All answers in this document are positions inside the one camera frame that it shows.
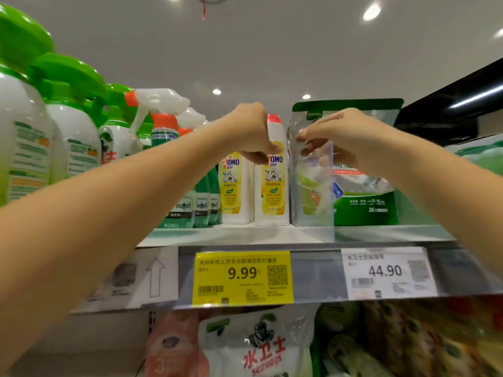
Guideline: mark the person's right hand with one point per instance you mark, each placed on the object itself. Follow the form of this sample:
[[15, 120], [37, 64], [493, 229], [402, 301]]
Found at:
[[354, 137]]

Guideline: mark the pink twin spray bottle pack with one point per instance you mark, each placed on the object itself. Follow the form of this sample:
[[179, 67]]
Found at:
[[169, 345]]

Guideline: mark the long ceiling light strip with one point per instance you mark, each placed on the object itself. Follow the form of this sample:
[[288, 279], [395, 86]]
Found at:
[[475, 96]]

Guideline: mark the person's right forearm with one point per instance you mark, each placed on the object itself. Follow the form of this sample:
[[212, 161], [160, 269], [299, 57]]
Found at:
[[456, 200]]

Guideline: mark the yellow price tag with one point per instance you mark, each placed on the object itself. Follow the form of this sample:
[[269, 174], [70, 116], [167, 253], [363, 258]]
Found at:
[[242, 277]]

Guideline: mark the row of green pump bottles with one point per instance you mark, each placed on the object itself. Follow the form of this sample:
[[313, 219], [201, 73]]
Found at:
[[47, 129]]

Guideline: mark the large green white cleaner pouch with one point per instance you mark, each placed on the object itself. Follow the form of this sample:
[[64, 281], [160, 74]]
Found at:
[[255, 345], [365, 196]]

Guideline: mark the red hanging ribbon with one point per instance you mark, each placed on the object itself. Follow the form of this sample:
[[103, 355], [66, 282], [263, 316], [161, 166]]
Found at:
[[203, 8]]

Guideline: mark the person's left forearm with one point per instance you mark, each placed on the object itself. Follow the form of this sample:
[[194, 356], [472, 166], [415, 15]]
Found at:
[[94, 231]]

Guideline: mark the person's left hand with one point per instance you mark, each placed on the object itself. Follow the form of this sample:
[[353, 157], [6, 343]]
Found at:
[[251, 133]]

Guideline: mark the white price tag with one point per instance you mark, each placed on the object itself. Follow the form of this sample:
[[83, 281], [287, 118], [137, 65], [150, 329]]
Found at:
[[130, 282], [389, 272]]

